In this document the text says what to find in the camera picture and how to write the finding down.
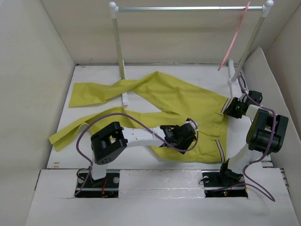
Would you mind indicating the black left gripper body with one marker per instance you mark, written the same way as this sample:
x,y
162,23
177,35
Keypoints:
x,y
183,144

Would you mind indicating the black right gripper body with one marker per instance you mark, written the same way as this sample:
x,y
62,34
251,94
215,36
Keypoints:
x,y
234,109

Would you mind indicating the yellow trousers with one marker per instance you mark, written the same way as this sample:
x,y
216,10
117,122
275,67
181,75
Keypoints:
x,y
176,101

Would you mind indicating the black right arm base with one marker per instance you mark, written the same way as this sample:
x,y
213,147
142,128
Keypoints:
x,y
223,183

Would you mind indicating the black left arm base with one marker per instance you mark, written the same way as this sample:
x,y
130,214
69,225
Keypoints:
x,y
87,187

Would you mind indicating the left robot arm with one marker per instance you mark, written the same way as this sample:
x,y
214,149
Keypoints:
x,y
108,143

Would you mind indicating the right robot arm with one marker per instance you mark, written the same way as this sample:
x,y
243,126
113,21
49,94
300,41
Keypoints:
x,y
266,134

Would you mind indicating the pink clothes hanger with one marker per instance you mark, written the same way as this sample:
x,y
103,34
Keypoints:
x,y
235,36

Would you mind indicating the white clothes rack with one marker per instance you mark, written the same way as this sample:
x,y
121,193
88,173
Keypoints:
x,y
232,70

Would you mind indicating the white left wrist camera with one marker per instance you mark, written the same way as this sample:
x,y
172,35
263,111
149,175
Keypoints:
x,y
193,124

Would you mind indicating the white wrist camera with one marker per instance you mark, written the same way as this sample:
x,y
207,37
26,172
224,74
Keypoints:
x,y
193,124
255,97

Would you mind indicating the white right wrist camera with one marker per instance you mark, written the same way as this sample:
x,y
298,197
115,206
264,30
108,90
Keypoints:
x,y
255,97

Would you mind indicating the aluminium side rail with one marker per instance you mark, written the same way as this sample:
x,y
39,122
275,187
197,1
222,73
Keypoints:
x,y
242,82

